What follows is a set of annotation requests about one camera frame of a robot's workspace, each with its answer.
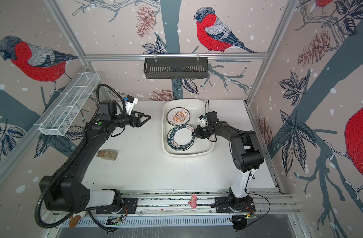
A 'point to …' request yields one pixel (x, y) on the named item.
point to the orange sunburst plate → (178, 116)
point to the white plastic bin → (201, 147)
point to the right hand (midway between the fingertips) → (194, 132)
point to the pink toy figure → (193, 202)
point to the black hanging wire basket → (176, 68)
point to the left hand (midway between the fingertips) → (148, 112)
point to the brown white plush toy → (74, 220)
